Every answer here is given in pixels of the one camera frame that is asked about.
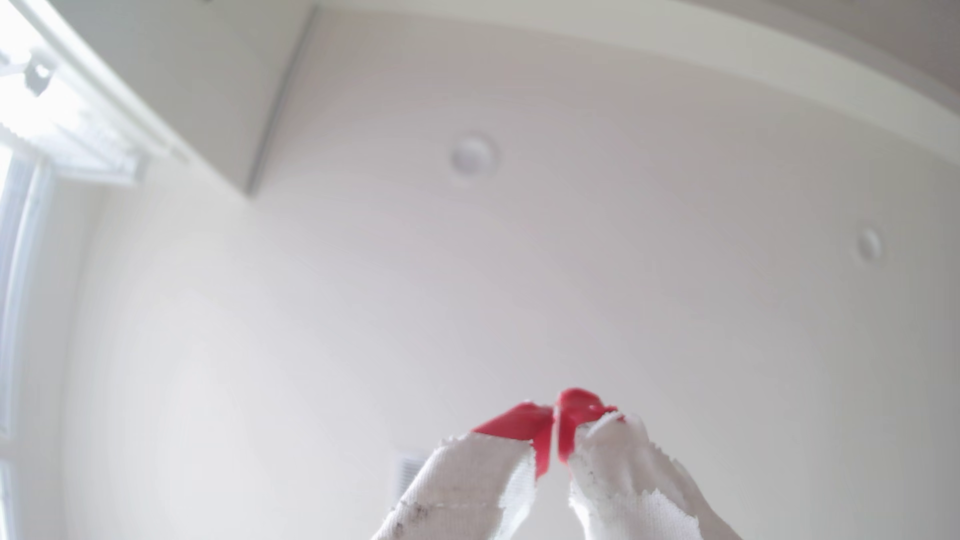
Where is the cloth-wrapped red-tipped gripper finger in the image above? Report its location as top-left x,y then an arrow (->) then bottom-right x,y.
556,387 -> 744,540
371,401 -> 556,540

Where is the round recessed ceiling light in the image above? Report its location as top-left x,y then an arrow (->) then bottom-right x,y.
853,223 -> 886,265
448,131 -> 500,181

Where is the white window blind headrail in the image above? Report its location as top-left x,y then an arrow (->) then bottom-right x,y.
0,0 -> 189,185

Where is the white wall air vent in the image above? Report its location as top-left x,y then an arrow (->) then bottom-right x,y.
395,450 -> 429,500

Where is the white window frame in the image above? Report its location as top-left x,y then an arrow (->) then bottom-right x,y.
0,150 -> 57,540

